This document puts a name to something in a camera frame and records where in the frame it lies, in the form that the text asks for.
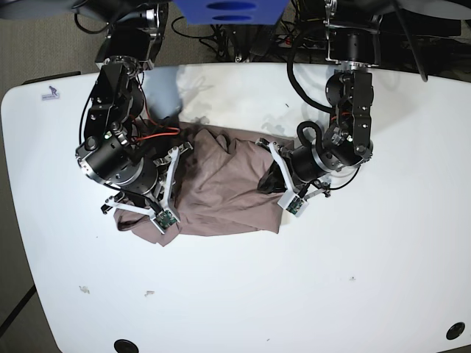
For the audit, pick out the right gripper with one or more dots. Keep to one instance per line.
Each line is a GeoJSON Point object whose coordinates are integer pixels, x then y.
{"type": "Point", "coordinates": [156, 180]}

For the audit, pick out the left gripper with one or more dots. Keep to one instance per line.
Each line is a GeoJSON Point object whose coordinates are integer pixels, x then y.
{"type": "Point", "coordinates": [305, 167]}

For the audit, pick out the mauve T-shirt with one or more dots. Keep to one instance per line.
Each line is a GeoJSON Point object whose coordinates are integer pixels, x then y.
{"type": "Point", "coordinates": [216, 188]}

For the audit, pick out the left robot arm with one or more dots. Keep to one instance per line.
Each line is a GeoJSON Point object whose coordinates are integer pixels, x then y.
{"type": "Point", "coordinates": [354, 32]}

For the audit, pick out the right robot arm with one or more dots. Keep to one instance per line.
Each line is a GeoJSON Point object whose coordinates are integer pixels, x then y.
{"type": "Point", "coordinates": [116, 130]}

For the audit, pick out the small paper scrap left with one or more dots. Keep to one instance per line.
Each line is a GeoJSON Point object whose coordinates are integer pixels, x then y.
{"type": "Point", "coordinates": [84, 289]}

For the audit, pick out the small white sticker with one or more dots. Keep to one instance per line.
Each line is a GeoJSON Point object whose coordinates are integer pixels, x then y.
{"type": "Point", "coordinates": [52, 94]}

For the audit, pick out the black table grommet left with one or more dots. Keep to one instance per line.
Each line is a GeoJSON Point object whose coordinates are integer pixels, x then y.
{"type": "Point", "coordinates": [125, 346]}

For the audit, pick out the black table grommet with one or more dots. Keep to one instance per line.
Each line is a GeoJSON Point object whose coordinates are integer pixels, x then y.
{"type": "Point", "coordinates": [125, 346]}
{"type": "Point", "coordinates": [455, 331]}

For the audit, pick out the black table grommet right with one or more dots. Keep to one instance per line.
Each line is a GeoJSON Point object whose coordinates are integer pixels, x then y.
{"type": "Point", "coordinates": [455, 331]}

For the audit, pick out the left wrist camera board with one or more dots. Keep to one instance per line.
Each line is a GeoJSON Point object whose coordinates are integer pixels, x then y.
{"type": "Point", "coordinates": [292, 203]}

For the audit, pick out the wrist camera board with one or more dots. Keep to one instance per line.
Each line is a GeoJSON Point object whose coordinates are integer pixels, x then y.
{"type": "Point", "coordinates": [164, 220]}
{"type": "Point", "coordinates": [292, 203]}

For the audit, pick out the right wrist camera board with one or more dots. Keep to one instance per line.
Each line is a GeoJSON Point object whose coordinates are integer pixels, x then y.
{"type": "Point", "coordinates": [164, 220]}

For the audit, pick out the blue plastic mount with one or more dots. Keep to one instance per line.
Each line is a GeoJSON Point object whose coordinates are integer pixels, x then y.
{"type": "Point", "coordinates": [258, 12]}

